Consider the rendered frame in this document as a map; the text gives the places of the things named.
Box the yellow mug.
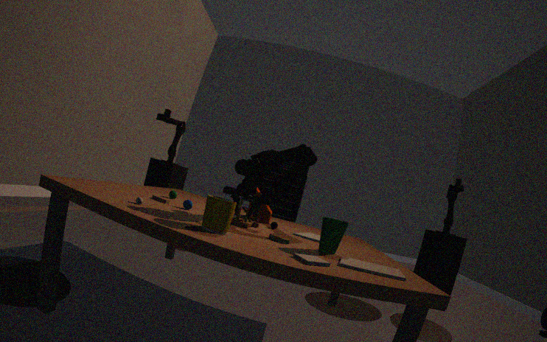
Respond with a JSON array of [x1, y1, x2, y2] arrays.
[[201, 195, 237, 235]]

